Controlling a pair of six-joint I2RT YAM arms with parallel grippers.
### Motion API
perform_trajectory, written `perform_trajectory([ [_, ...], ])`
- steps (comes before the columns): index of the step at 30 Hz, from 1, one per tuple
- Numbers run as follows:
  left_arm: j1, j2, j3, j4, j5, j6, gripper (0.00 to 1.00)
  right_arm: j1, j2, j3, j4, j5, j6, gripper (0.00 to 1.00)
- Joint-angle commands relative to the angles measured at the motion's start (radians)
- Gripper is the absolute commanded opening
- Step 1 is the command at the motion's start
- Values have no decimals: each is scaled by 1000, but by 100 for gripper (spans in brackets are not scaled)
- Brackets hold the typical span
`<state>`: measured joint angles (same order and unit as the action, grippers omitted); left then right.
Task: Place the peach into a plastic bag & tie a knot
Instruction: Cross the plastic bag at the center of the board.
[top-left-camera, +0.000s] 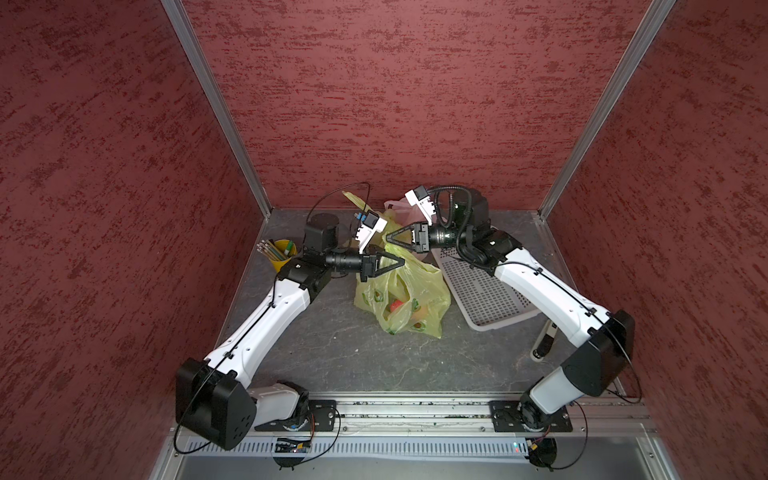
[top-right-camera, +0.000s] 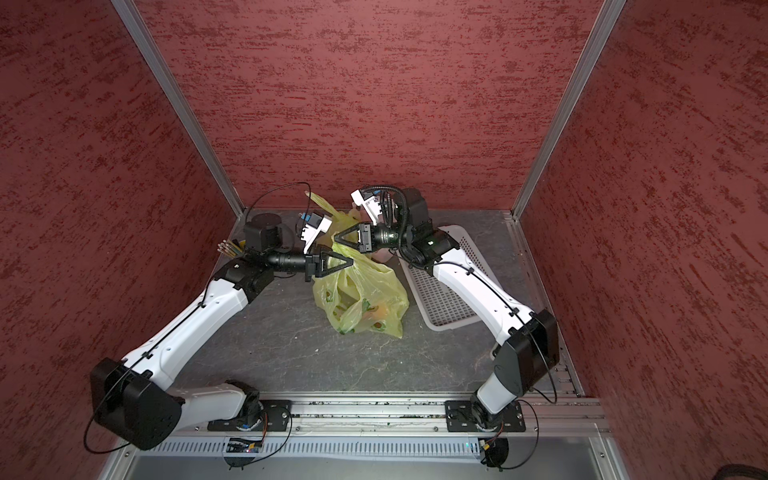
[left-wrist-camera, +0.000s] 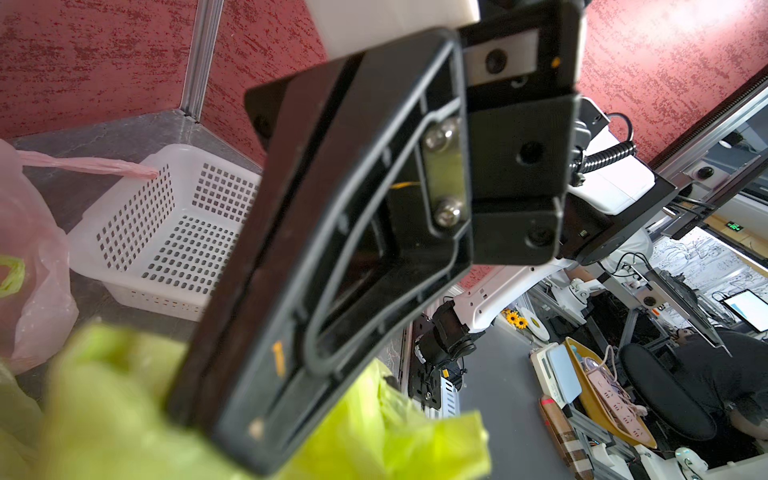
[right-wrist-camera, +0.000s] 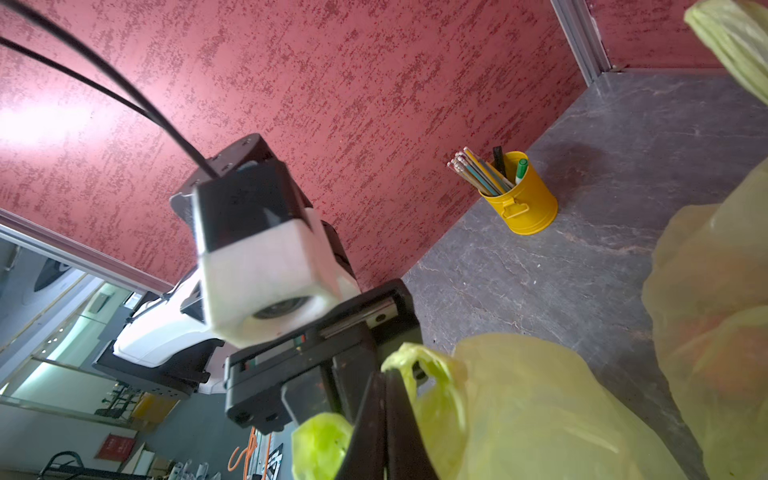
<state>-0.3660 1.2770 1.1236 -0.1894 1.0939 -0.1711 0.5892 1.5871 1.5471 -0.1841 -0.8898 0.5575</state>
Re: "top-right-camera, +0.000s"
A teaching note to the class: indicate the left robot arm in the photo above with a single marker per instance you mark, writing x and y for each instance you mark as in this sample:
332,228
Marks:
134,397

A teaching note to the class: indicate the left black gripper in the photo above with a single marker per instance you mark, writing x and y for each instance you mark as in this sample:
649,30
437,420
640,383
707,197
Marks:
348,262

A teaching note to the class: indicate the white plastic basket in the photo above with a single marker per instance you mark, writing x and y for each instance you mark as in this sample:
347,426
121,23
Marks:
441,308

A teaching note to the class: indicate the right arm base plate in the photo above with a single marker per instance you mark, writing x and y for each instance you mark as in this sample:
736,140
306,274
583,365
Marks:
471,416

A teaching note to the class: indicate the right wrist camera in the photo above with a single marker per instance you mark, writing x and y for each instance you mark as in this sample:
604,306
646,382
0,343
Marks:
370,200

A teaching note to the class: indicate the left aluminium corner post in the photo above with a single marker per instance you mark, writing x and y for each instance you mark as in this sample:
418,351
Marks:
134,23

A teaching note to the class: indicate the right aluminium corner post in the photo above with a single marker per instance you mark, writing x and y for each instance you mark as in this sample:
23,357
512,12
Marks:
603,26

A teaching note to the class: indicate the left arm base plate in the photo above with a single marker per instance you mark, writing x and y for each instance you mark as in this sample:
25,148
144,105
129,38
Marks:
256,416

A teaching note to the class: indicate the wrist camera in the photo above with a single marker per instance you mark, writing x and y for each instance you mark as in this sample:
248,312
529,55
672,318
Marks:
314,225
370,200

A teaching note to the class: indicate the yellow pencil cup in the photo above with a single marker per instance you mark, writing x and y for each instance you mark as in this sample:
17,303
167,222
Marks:
230,249

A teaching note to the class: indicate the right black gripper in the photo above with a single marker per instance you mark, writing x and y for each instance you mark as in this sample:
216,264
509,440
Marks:
368,240

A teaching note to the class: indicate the green plastic bag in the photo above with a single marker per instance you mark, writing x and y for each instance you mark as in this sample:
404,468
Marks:
366,296
340,221

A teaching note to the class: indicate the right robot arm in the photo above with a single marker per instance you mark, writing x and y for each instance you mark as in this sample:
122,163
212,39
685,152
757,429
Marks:
527,341

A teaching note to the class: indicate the aluminium front rail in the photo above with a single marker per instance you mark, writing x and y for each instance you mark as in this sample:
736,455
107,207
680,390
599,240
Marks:
427,415

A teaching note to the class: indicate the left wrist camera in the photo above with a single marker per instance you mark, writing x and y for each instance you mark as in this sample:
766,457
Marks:
314,225

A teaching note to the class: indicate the aluminium corner post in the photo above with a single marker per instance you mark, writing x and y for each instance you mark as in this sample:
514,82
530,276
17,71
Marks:
603,26
134,23

